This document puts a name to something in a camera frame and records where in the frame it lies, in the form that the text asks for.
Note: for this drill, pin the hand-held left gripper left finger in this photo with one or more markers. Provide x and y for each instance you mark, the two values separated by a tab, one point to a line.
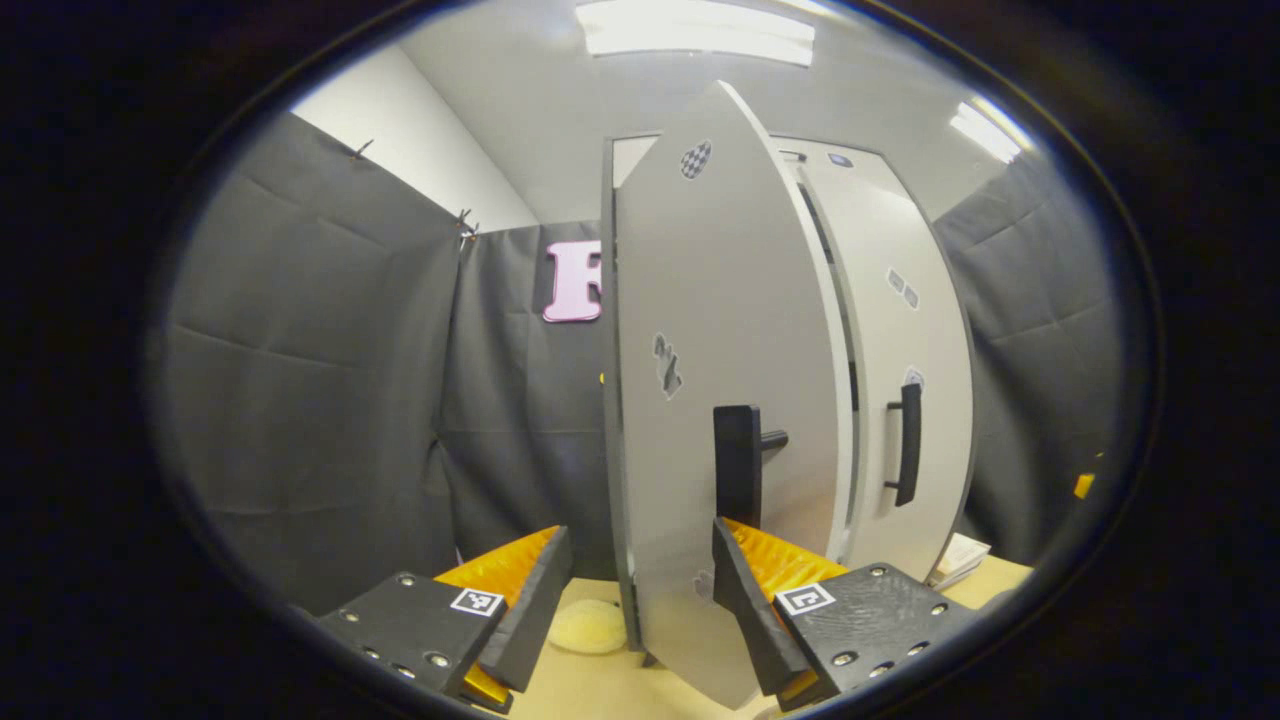
530	620

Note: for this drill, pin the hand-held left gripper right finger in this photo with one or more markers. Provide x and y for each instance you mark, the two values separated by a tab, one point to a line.
752	620

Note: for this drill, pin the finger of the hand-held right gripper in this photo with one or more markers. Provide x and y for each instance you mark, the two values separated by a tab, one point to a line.
1083	486

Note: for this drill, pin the pale round coaster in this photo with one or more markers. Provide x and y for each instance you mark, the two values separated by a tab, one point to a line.
588	628

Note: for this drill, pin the grey cabinet door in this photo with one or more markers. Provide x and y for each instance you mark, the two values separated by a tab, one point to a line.
730	300
945	420

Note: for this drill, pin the grey and white cabinet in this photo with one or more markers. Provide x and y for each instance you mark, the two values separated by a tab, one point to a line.
632	158

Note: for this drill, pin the thin white book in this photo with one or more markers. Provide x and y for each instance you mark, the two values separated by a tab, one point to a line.
950	578

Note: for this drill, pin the black backdrop cloth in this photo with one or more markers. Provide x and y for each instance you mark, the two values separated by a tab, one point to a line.
320	400

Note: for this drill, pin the small ceiling light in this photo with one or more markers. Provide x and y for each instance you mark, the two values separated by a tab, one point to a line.
988	130

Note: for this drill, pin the large ceiling light panel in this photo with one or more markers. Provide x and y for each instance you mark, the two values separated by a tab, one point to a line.
695	30

